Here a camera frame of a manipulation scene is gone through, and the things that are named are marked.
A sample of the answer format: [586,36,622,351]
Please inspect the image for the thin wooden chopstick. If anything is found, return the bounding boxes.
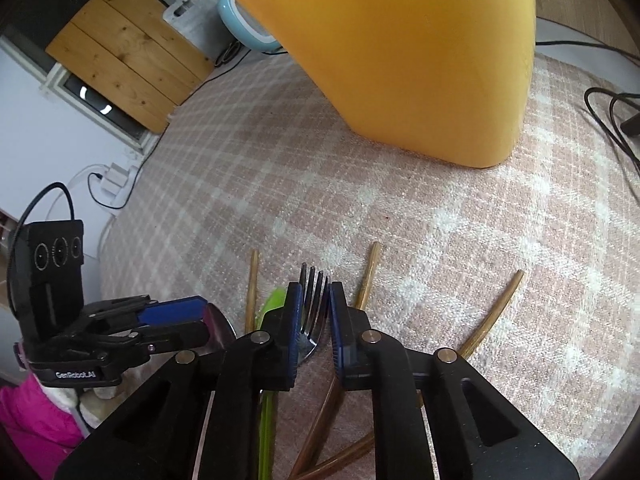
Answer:
[244,249,259,333]

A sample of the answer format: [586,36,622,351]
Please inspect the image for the short wooden chopstick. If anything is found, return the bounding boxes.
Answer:
[294,431,375,480]

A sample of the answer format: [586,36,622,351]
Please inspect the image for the long brown wooden chopstick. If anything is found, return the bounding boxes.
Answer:
[458,270,524,359]

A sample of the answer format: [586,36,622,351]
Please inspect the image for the green plastic spoon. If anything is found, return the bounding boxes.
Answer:
[256,288,285,480]

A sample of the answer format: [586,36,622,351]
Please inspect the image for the metal fork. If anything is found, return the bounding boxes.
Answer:
[298,262,330,364]

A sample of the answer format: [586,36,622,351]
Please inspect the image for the plush toy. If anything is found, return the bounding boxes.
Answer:
[42,385,127,430]

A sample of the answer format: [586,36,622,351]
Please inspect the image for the pink cloth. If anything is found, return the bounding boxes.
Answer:
[1,374,85,479]

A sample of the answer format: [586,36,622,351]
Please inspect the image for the white power strip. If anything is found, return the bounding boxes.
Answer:
[101,162,129,196]

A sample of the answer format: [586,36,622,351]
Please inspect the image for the pink checkered tablecloth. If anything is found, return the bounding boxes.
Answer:
[100,55,639,478]

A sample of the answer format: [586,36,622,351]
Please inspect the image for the pine wood board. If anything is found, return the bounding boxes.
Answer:
[46,0,214,133]

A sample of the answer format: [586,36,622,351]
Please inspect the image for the grey cutting board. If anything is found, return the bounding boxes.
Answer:
[163,0,229,60]

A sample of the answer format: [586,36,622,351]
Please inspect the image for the light blue electric pot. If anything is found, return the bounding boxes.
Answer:
[217,0,282,53]

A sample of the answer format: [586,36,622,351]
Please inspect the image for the yellow plastic container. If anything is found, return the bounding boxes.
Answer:
[236,0,536,168]

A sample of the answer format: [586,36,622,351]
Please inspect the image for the black camera box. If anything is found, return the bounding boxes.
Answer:
[11,220,85,347]

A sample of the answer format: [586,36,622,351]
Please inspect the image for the black power cable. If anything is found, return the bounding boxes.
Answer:
[534,39,640,176]

